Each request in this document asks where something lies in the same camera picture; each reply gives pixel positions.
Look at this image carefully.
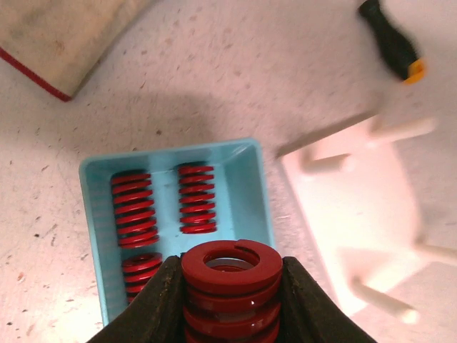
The beige work glove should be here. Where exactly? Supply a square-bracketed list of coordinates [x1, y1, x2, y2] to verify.
[1, 0, 151, 101]

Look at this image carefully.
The large red spring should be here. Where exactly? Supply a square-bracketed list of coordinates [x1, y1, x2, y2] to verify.
[181, 239, 283, 342]

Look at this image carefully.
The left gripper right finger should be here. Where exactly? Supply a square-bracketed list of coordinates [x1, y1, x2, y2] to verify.
[280, 257, 375, 343]

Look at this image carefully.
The white peg base plate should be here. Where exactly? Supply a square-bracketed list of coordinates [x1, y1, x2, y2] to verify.
[278, 116, 456, 324]

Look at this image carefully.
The black orange screwdriver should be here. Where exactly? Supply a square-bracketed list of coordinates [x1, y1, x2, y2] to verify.
[358, 0, 426, 84]

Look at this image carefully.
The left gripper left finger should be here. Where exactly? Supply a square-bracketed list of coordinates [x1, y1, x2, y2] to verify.
[89, 256, 185, 343]

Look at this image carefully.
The turquoise plastic tray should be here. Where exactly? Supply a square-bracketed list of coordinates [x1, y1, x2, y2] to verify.
[79, 139, 274, 324]

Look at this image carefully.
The red spring in tray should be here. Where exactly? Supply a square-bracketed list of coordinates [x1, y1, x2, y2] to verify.
[178, 164, 217, 234]
[121, 252, 163, 304]
[111, 170, 159, 249]

